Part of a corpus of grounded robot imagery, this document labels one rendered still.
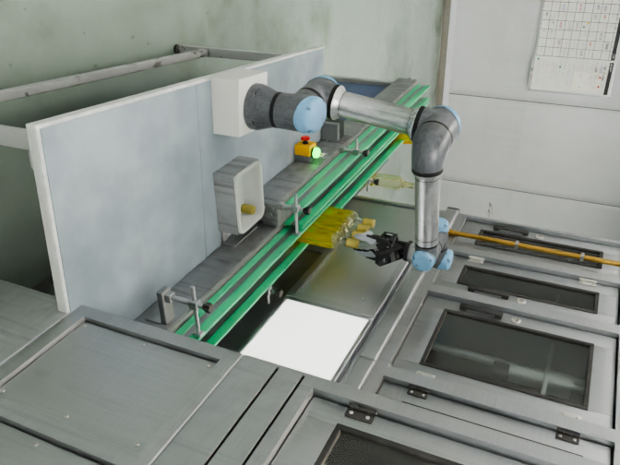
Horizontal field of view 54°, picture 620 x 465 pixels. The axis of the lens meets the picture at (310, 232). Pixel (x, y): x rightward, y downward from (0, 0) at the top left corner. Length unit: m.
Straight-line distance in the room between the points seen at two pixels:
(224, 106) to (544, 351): 1.30
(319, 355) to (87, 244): 0.78
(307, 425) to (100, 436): 0.41
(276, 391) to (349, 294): 0.95
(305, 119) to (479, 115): 6.41
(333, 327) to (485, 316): 0.55
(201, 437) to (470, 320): 1.22
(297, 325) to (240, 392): 0.77
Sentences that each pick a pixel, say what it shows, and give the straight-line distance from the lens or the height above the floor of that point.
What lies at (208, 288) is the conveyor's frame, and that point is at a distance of 1.97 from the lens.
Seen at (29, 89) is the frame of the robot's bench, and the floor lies 0.20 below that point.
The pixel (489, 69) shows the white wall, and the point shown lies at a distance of 8.07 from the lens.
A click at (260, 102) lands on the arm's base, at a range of 1.99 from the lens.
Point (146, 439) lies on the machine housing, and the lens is 1.31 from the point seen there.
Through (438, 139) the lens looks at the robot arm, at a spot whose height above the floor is 1.47.
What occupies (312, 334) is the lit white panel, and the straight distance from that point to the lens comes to 2.04.
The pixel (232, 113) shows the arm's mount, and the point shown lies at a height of 0.82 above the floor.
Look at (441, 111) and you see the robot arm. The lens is 1.98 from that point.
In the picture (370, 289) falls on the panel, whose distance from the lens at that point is 2.26.
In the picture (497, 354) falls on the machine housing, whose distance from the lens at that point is 2.11.
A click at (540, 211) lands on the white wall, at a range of 8.59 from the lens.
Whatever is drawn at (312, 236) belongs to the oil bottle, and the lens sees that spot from 2.32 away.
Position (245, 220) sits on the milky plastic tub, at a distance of 2.21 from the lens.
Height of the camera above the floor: 1.86
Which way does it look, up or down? 22 degrees down
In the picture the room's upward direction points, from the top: 102 degrees clockwise
